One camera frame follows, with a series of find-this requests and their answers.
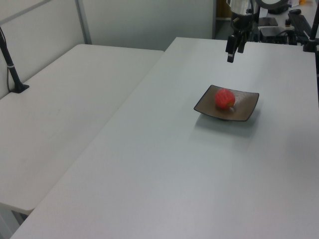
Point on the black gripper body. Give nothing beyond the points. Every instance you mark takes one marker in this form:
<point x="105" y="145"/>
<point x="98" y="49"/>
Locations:
<point x="243" y="23"/>

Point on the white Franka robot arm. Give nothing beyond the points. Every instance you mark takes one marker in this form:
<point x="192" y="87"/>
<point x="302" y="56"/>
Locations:
<point x="264" y="3"/>

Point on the black keyboard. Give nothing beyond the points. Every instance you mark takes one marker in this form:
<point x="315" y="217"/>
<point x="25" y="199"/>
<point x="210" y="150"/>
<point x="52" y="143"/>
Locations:
<point x="299" y="21"/>

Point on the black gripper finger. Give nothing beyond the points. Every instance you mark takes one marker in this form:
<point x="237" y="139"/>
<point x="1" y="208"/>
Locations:
<point x="230" y="48"/>
<point x="241" y="44"/>

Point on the black flat box device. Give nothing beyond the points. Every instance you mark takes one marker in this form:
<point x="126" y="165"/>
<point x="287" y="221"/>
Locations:
<point x="272" y="33"/>

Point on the black clamp stand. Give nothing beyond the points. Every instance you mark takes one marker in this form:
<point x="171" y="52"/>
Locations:
<point x="312" y="37"/>

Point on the grey partition frame post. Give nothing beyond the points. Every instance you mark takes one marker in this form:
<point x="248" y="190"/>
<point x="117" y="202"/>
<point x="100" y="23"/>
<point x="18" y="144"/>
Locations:
<point x="83" y="21"/>

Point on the red apple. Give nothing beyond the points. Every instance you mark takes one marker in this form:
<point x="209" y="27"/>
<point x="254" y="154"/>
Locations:
<point x="224" y="98"/>

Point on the square brown ceramic plate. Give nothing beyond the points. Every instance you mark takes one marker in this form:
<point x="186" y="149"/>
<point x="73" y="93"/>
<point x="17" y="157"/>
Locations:
<point x="239" y="109"/>

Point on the black camera stand pole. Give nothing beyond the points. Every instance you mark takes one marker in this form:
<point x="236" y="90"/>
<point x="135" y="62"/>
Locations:
<point x="11" y="67"/>

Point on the black computer mouse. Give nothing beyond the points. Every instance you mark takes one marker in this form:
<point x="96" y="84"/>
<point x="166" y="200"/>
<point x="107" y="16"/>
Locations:
<point x="295" y="11"/>

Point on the white side table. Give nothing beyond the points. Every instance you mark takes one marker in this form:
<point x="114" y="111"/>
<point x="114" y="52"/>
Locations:
<point x="62" y="112"/>

